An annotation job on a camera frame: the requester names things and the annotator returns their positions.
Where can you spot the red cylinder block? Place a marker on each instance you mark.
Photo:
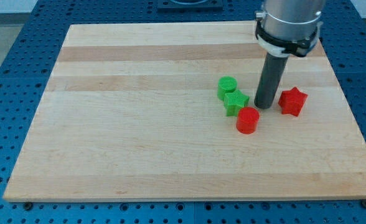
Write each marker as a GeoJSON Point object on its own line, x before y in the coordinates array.
{"type": "Point", "coordinates": [247, 120]}

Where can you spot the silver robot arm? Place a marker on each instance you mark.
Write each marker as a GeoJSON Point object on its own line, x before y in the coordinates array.
{"type": "Point", "coordinates": [289, 27]}

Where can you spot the light wooden board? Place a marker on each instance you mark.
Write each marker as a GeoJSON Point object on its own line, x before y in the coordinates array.
{"type": "Point", "coordinates": [130, 114]}

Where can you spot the green cylinder block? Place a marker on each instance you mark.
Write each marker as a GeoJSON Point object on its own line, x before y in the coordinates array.
{"type": "Point", "coordinates": [226, 84]}

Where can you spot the green star block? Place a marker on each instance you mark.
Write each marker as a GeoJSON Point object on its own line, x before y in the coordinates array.
{"type": "Point", "coordinates": [233, 102]}

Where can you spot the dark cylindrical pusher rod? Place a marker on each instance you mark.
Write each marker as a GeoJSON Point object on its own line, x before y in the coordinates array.
{"type": "Point", "coordinates": [272, 71]}

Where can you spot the red star block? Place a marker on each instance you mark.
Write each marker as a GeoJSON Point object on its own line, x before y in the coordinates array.
{"type": "Point", "coordinates": [292, 101]}

